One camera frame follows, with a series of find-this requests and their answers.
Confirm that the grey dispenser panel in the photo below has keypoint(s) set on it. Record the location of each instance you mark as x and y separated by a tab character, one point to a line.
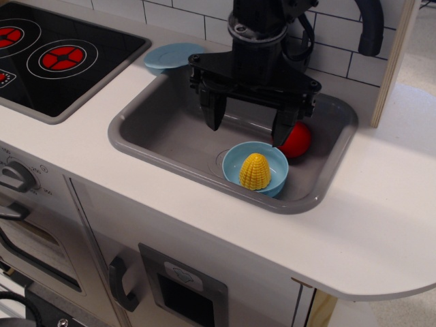
184	291

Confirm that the black faucet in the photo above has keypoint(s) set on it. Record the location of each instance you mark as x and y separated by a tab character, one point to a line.
372	35

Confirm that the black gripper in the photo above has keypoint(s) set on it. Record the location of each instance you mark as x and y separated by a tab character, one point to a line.
257	74

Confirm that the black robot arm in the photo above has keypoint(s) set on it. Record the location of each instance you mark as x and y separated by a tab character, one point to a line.
264	22

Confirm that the light blue plate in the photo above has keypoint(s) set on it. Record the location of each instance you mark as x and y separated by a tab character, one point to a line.
170	56

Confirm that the light blue bowl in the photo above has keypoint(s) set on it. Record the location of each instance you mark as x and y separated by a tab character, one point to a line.
279	166

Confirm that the grey sink basin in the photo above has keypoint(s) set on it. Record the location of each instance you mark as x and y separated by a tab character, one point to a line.
164	126

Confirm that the black toy stovetop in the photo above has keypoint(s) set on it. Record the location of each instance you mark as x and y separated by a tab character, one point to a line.
52	64

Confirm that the red toy tomato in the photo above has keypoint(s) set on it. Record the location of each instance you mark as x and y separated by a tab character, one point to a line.
298	142

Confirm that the yellow toy corn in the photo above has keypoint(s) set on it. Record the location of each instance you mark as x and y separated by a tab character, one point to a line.
255	172

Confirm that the grey oven door handle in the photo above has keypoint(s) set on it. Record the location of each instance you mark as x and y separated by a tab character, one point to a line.
14	212

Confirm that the grey oven knob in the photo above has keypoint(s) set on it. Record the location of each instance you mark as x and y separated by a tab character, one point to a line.
16	177

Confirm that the grey cabinet door handle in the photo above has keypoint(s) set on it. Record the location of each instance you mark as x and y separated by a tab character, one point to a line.
116	272

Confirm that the wooden side panel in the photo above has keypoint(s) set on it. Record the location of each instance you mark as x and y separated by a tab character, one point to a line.
402	35

